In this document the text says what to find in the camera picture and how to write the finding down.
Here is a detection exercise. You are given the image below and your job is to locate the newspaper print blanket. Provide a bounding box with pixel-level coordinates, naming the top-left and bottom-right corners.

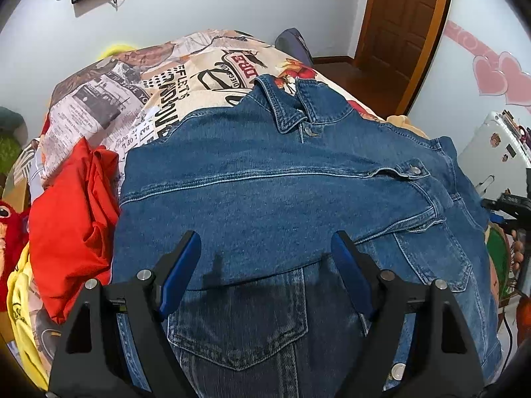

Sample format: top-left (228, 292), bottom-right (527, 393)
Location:
top-left (12, 29), bottom-right (416, 382)

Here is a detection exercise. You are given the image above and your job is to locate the green round cushion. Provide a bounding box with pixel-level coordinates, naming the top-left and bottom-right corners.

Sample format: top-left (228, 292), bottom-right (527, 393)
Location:
top-left (485, 223), bottom-right (514, 301)

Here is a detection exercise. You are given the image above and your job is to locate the black floor cable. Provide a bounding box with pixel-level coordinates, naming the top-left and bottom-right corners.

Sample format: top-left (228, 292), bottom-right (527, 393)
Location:
top-left (499, 310), bottom-right (516, 363)

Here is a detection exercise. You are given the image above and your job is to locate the red plush toy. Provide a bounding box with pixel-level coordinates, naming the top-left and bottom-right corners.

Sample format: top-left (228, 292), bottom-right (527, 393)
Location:
top-left (0, 200), bottom-right (31, 312)

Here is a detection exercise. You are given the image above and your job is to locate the brown wooden door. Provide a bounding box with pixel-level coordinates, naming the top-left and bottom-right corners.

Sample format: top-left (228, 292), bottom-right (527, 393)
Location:
top-left (352, 0), bottom-right (457, 117)

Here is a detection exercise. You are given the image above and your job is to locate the red garment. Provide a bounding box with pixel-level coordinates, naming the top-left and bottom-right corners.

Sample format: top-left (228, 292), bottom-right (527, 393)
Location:
top-left (28, 136), bottom-right (122, 325)

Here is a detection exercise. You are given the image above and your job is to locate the tan cloth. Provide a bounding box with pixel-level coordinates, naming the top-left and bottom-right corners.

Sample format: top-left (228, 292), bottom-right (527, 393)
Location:
top-left (387, 113), bottom-right (429, 138)

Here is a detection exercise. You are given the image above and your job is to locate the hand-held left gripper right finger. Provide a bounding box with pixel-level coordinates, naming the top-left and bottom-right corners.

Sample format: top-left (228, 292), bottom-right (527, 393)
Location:
top-left (331, 230), bottom-right (486, 398)

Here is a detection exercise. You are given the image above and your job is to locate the yellow foam tube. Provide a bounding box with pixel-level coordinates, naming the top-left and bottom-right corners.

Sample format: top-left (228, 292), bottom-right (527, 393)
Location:
top-left (97, 42), bottom-right (138, 62)

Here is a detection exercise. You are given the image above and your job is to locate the yellow garment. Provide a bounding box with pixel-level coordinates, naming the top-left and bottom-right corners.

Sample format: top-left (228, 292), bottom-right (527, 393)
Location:
top-left (6, 242), bottom-right (54, 390)

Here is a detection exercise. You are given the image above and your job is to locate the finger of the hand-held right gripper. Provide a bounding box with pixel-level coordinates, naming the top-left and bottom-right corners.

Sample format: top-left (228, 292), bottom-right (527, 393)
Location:
top-left (480, 198), bottom-right (515, 227)

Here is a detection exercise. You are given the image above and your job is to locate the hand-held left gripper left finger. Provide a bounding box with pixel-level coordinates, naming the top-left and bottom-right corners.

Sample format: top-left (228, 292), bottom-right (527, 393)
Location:
top-left (47, 230), bottom-right (204, 398)

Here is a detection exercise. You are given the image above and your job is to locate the green patterned cloth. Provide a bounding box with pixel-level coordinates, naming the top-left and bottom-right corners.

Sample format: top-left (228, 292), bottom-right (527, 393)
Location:
top-left (0, 132), bottom-right (28, 175)

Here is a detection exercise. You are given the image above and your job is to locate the grey neck pillow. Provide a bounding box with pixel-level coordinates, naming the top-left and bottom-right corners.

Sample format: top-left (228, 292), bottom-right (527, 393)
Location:
top-left (0, 107), bottom-right (26, 134)

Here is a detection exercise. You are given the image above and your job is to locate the blue denim jacket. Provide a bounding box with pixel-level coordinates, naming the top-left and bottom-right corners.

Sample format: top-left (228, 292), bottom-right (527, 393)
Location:
top-left (112, 74), bottom-right (502, 398)

